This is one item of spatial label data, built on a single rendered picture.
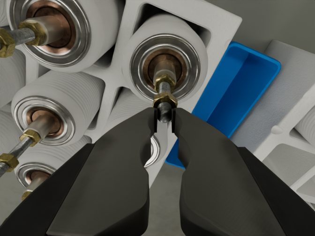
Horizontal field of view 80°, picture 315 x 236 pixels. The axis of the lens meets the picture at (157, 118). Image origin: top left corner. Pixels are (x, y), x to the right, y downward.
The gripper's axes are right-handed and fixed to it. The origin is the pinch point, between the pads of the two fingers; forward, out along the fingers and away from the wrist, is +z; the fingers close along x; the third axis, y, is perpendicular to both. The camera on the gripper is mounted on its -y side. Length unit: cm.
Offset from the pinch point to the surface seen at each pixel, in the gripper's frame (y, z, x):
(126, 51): -1.3, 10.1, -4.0
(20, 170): 16.5, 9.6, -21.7
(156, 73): -0.1, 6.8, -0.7
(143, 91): 2.9, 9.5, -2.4
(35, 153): 13.9, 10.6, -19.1
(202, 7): -5.1, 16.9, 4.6
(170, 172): 44, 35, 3
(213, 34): -2.1, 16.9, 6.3
